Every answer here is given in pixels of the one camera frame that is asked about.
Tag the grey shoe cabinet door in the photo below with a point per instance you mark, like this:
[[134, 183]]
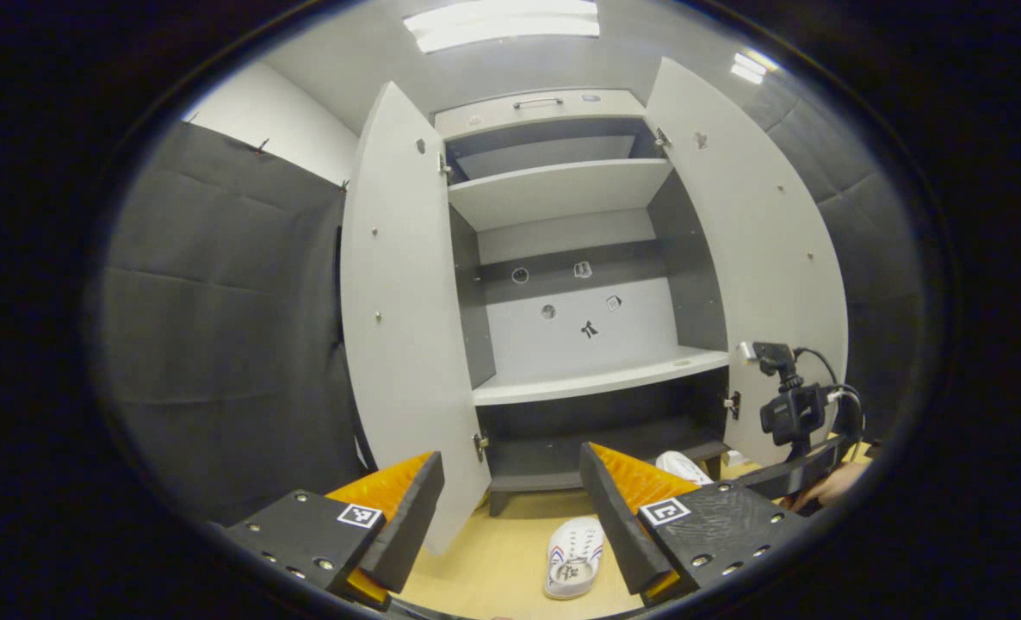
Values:
[[760, 241], [407, 301]]

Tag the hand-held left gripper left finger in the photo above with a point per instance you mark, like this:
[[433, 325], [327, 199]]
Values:
[[411, 517]]

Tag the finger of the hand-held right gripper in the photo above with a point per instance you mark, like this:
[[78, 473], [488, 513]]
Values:
[[786, 482]]

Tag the small ceiling light panel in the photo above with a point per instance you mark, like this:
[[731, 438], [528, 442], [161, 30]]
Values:
[[753, 67]]

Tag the metal door hinge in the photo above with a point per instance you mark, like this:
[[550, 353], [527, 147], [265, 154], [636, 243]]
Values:
[[732, 403], [479, 445], [444, 164], [662, 136]]

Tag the white striped shoe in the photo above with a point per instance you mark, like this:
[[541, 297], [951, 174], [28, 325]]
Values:
[[681, 468], [572, 551]]

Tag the large ceiling light panel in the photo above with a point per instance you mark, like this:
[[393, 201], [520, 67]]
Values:
[[502, 21]]

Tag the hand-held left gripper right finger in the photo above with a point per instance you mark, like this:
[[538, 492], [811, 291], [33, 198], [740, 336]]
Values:
[[618, 517]]

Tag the grey cabinet drawer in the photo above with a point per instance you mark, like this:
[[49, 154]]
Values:
[[562, 119]]

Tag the grey shoe cabinet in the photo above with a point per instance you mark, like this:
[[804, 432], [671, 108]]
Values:
[[562, 194]]

